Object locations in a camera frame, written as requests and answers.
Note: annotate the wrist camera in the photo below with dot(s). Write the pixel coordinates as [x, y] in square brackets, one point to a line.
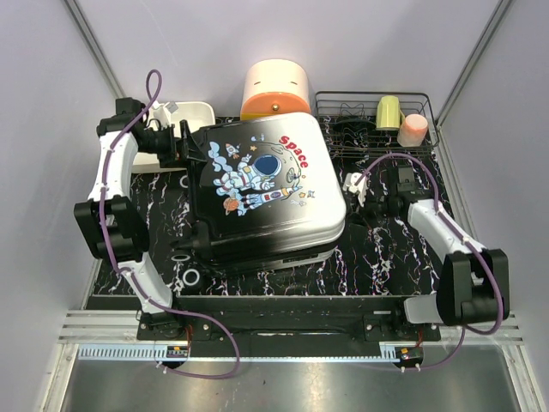
[163, 111]
[356, 184]

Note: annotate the black white space suitcase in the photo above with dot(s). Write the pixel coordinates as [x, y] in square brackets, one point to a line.
[267, 198]

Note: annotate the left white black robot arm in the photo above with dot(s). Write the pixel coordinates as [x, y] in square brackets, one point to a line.
[114, 230]

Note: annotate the yellow green mug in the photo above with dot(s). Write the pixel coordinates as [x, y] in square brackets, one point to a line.
[389, 114]

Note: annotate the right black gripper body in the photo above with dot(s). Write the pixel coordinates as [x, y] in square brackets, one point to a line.
[374, 207]

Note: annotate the black wire dish rack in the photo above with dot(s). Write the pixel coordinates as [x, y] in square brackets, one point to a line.
[349, 124]

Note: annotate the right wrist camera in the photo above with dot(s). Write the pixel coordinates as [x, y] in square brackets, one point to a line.
[356, 184]

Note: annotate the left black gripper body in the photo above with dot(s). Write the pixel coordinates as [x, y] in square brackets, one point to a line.
[163, 143]

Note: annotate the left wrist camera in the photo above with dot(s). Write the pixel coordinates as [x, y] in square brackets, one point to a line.
[163, 111]

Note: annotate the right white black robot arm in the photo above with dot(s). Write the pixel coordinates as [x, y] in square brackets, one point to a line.
[473, 285]

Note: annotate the orange white drawer box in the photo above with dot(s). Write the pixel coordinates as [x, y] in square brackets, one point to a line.
[273, 87]

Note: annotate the pink orange cup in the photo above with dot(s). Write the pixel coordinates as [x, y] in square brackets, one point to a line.
[413, 130]

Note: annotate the slotted cable duct rail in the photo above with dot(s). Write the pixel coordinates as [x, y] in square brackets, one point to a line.
[274, 351]

